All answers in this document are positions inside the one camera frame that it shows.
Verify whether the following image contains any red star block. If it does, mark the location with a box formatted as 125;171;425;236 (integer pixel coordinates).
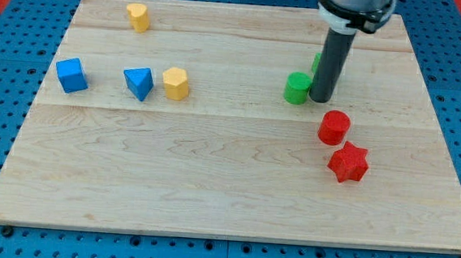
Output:
327;141;368;183

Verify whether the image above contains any wooden board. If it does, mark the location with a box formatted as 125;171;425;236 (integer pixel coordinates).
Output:
0;0;461;254

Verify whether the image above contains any green circle block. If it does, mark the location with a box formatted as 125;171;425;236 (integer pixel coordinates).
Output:
283;71;312;105

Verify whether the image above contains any yellow hexagon block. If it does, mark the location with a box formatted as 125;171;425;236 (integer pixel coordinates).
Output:
162;67;189;101

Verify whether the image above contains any green block behind rod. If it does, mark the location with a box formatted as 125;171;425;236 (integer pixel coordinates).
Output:
311;52;321;74

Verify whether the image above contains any red circle block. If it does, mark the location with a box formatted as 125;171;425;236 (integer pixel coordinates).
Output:
317;110;351;146

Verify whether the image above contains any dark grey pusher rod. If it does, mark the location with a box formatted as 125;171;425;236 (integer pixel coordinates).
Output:
309;28;355;103

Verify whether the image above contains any blue cube block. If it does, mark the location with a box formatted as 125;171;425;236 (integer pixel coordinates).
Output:
55;58;88;93

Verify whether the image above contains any blue triangle block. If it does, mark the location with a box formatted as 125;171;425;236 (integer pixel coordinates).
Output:
123;67;154;101

